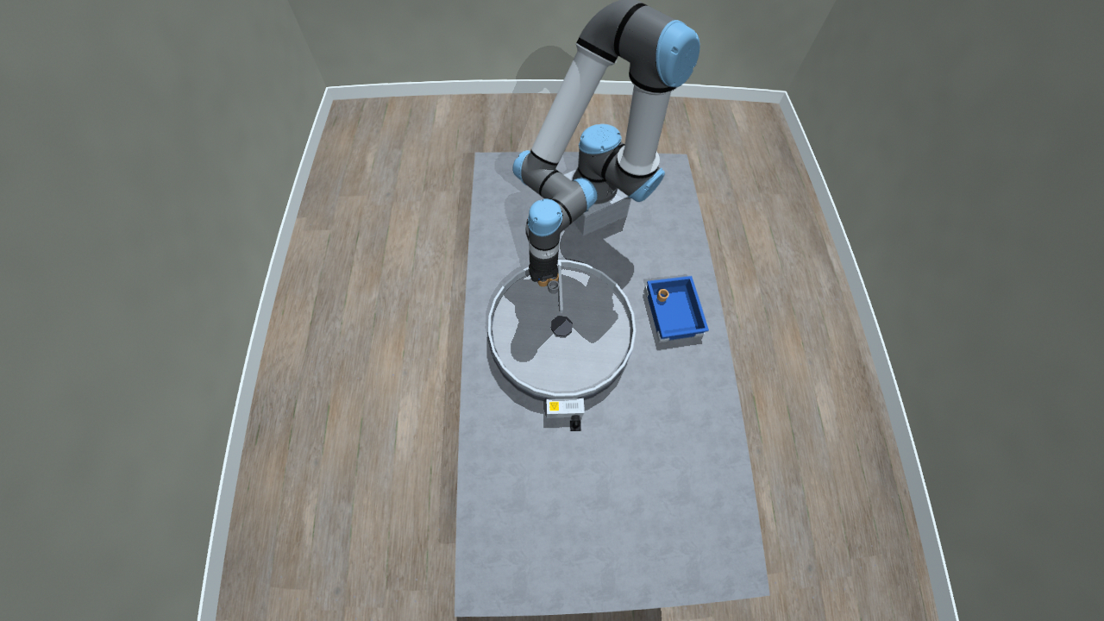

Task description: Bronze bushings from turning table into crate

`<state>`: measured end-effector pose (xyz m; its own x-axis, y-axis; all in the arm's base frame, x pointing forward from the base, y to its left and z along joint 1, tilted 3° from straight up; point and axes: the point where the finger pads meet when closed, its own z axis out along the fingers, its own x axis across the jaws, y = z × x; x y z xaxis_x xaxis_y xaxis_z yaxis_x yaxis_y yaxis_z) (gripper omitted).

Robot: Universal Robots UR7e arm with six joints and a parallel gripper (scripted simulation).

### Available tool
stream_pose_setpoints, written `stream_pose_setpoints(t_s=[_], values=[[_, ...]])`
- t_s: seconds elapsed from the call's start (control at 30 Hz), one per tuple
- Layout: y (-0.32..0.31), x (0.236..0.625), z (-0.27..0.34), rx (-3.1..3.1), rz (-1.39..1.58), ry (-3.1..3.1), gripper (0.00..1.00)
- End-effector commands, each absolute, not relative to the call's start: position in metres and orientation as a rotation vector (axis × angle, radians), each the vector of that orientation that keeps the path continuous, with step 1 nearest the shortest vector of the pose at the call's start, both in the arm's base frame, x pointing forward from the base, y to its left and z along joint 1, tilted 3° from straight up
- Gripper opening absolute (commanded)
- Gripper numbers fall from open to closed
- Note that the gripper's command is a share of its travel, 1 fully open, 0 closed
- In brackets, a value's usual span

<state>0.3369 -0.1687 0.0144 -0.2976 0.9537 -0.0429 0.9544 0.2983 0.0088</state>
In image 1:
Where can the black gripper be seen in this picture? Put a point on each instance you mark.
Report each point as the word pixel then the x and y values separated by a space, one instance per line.
pixel 543 264

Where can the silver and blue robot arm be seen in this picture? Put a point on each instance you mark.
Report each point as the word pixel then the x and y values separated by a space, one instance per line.
pixel 662 53

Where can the blue open crate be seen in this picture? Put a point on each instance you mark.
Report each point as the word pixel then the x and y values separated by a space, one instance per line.
pixel 681 314

